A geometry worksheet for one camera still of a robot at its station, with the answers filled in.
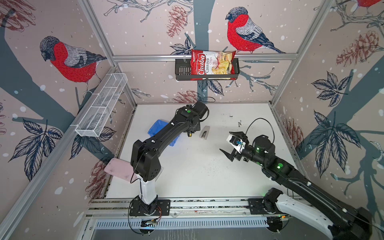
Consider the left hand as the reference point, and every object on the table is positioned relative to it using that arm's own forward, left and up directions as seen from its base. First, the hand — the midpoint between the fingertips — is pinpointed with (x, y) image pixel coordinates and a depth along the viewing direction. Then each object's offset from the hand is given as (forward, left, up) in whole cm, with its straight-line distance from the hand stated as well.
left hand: (194, 125), depth 84 cm
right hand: (-12, -16, +5) cm, 21 cm away
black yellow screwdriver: (-5, +3, -3) cm, 6 cm away
